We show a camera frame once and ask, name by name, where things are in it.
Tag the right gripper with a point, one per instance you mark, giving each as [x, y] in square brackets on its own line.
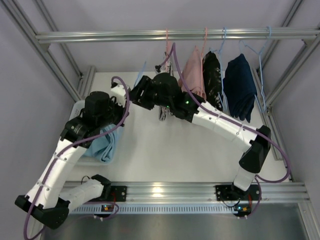
[141, 91]

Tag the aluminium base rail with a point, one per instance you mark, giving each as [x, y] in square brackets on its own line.
[205, 193]

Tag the aluminium hanging rail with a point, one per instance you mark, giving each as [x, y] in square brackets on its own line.
[266, 33]

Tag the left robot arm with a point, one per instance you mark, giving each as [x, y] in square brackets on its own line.
[46, 202]

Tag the pink trousers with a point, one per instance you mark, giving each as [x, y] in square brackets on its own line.
[193, 75]

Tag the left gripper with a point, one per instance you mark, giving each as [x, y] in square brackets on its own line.
[116, 113]

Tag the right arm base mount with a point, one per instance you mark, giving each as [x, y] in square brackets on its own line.
[229, 192]

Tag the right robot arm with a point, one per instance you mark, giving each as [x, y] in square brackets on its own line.
[163, 90]

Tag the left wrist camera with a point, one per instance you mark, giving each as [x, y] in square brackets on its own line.
[119, 92]

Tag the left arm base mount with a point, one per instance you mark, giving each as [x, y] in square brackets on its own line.
[117, 193]

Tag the light blue trousers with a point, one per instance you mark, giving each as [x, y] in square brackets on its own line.
[104, 147]

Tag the slotted cable duct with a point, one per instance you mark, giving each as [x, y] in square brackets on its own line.
[142, 208]

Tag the newspaper print trousers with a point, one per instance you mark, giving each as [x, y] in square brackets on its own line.
[168, 67]

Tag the navy blue trousers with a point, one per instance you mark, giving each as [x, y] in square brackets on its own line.
[239, 88]

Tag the black patterned trousers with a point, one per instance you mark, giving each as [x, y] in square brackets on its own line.
[212, 79]

